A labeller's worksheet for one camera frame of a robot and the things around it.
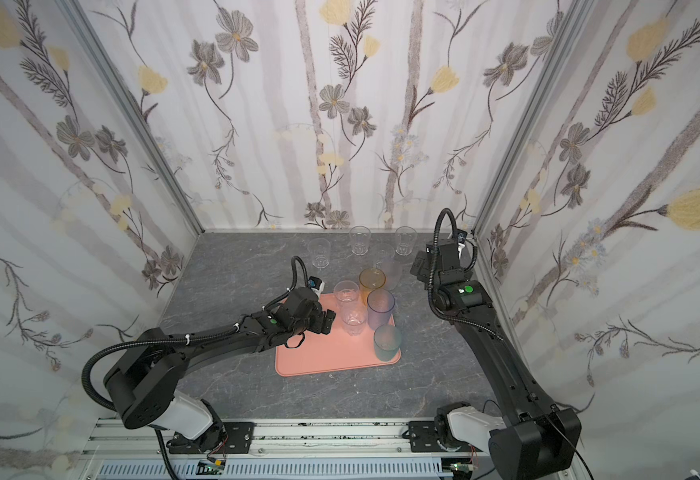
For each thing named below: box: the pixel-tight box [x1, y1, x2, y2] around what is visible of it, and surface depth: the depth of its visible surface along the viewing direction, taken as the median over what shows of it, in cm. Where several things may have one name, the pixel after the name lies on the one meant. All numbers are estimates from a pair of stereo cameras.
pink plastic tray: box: [275, 294, 402, 377], surface depth 87 cm
